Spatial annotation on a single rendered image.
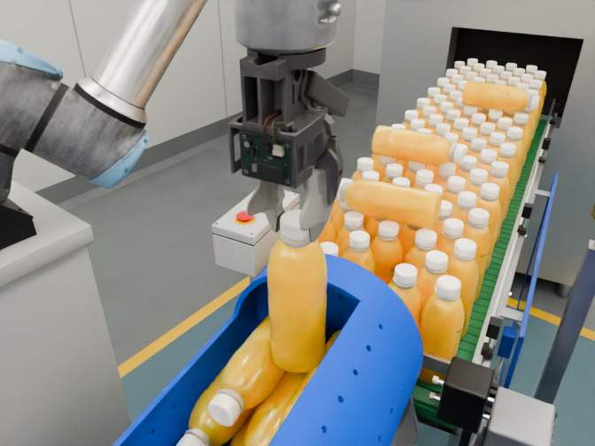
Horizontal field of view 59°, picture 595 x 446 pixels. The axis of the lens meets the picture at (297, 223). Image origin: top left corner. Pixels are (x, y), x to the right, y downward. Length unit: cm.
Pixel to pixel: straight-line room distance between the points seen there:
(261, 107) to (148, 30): 62
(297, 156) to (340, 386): 27
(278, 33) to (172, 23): 63
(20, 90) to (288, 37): 71
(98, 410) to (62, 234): 49
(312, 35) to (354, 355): 36
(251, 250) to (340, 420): 53
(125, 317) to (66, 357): 135
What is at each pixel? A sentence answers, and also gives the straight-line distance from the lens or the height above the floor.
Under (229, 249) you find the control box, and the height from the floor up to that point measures 105.
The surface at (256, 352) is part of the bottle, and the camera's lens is 71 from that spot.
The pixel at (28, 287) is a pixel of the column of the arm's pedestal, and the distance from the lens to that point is 114.
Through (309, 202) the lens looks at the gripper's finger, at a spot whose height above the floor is 140.
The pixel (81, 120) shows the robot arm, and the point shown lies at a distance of 108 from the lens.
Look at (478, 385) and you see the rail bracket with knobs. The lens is 92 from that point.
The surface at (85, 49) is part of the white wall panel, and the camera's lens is 354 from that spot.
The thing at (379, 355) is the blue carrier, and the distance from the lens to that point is 66.
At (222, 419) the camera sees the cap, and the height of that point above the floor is 111.
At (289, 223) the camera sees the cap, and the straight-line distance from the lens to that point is 58.
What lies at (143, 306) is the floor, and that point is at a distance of 264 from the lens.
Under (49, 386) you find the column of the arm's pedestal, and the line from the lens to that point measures 129.
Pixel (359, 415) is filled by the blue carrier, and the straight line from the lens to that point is 62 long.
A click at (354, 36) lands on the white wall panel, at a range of 568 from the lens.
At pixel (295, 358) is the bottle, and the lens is 68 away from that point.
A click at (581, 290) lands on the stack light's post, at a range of 118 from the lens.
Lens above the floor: 166
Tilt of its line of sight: 32 degrees down
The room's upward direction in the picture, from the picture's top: straight up
